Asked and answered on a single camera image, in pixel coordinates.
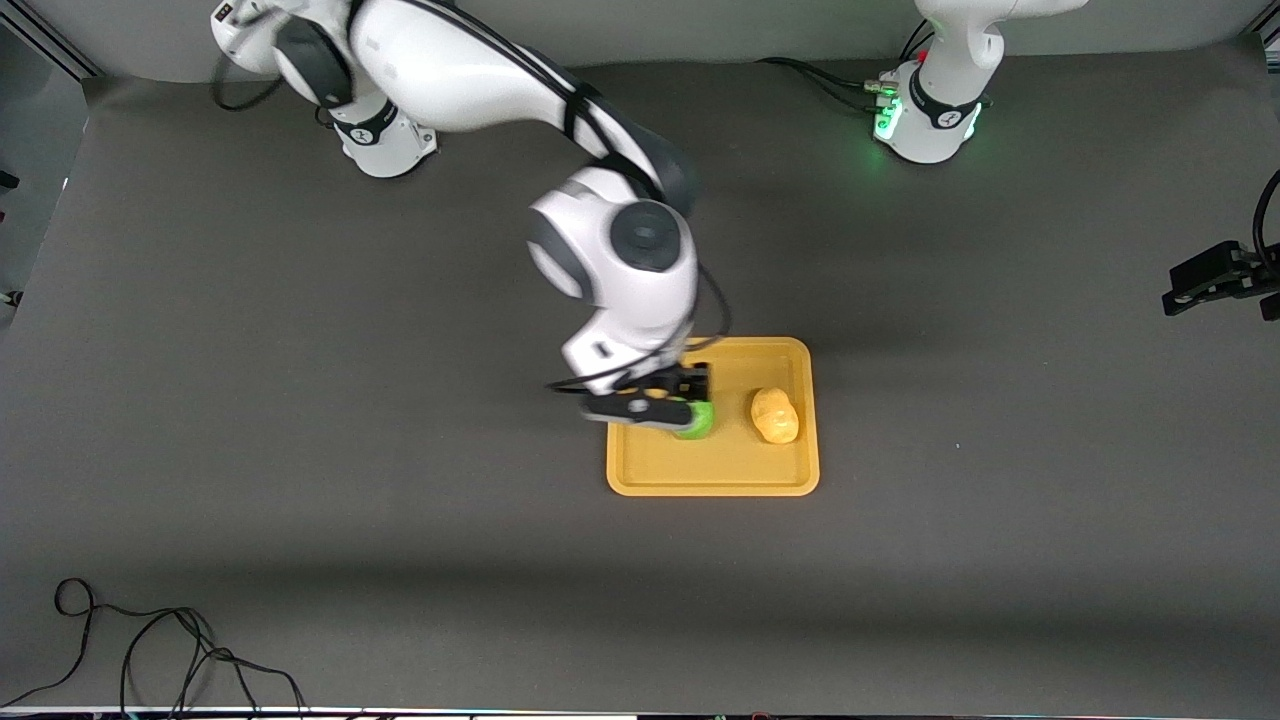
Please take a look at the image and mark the green apple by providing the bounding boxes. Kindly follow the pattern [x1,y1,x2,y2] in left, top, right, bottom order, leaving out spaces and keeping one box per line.
[671,400,718,442]

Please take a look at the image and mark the yellow potato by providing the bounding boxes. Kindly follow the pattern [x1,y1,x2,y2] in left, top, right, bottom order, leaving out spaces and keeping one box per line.
[750,387,801,446]

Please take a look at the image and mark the orange plastic tray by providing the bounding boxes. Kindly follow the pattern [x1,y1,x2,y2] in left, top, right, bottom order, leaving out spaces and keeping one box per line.
[606,337,821,498]

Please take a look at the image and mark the dark grey table mat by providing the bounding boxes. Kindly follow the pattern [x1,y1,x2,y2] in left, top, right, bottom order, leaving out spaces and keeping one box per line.
[0,35,1280,713]

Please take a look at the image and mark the black left arm base cables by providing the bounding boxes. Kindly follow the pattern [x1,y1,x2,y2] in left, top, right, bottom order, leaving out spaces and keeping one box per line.
[757,20,936,113]

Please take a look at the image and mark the loose black cable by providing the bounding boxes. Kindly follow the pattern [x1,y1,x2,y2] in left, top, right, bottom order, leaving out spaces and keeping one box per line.
[0,578,311,717]

